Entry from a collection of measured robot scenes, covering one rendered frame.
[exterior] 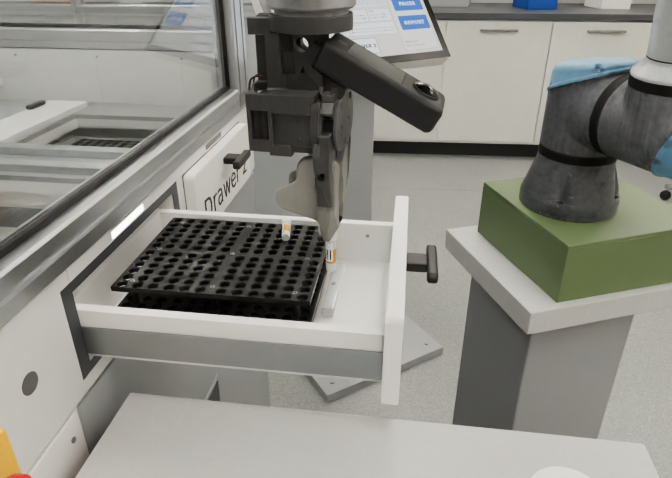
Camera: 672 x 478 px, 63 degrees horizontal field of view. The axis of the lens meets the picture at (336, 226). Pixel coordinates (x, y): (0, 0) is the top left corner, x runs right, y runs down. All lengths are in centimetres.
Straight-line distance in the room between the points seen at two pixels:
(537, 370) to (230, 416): 54
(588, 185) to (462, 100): 277
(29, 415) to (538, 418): 81
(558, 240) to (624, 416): 112
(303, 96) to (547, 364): 68
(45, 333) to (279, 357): 22
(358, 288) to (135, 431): 31
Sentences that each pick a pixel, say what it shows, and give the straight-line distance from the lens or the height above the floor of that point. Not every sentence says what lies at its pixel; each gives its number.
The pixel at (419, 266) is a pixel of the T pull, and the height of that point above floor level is 91.
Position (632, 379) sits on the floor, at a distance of 206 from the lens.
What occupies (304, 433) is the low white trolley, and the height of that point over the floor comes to 76.
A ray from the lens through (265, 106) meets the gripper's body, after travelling 48.
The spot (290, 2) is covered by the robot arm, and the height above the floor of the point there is 119.
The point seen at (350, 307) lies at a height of 84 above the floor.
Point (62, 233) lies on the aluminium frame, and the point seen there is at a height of 98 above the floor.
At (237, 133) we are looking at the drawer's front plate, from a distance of 105.
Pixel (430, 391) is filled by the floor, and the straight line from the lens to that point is 181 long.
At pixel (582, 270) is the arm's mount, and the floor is 81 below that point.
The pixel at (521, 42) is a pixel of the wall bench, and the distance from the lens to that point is 363.
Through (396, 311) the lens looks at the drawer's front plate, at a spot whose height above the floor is 93.
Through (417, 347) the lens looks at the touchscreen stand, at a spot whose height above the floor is 3.
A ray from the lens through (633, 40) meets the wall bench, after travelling 382.
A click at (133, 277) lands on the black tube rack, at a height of 90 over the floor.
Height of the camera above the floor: 123
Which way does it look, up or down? 27 degrees down
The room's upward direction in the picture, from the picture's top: straight up
